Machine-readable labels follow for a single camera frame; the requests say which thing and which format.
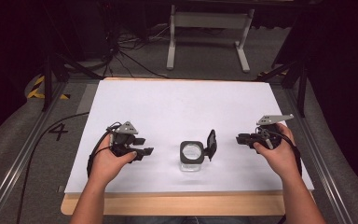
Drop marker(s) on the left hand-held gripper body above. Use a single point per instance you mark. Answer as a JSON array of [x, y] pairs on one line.
[[125, 128]]

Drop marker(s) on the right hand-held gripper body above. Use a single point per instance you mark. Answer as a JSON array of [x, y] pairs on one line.
[[268, 137]]

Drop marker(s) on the clear jar with black flip lid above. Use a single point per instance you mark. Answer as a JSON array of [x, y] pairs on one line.
[[192, 152]]

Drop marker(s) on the person's right hand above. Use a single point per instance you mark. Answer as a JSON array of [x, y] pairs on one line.
[[281, 158]]

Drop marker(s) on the person's left hand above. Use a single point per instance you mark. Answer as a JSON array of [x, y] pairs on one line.
[[107, 163]]

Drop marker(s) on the grey floor tape strip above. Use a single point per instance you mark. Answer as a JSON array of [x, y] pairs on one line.
[[87, 98]]

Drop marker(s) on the white table sheet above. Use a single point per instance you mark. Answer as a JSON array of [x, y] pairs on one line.
[[180, 105]]

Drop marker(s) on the black tripod stand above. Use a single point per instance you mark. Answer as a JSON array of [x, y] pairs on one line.
[[301, 84], [47, 81]]

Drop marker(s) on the white metal stand frame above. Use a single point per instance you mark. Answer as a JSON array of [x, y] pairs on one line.
[[209, 20]]

